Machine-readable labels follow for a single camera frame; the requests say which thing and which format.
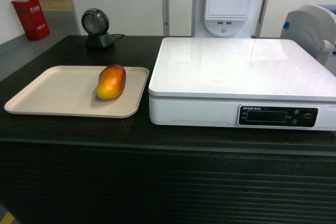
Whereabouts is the dark red yellow mango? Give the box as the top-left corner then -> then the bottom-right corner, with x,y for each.
96,65 -> 127,100

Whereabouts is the white receipt printer kiosk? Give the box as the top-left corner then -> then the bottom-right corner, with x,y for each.
191,0 -> 264,38

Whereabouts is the beige plastic tray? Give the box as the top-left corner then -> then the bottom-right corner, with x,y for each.
4,66 -> 150,118

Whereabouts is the black barcode scanner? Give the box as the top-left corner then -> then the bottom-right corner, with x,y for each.
81,8 -> 115,49

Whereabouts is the red fire extinguisher box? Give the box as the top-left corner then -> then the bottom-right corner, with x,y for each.
12,0 -> 50,40

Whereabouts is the black checkout counter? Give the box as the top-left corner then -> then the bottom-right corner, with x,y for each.
1,36 -> 335,223

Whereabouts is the white label printer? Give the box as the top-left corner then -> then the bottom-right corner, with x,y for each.
280,4 -> 335,74

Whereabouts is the white checkout scale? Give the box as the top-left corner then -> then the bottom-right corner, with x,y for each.
149,38 -> 335,131

